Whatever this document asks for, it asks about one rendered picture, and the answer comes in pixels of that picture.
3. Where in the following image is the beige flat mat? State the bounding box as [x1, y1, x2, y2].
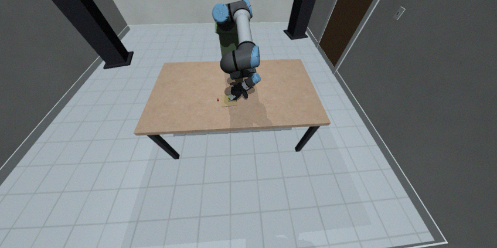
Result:
[221, 94, 237, 107]

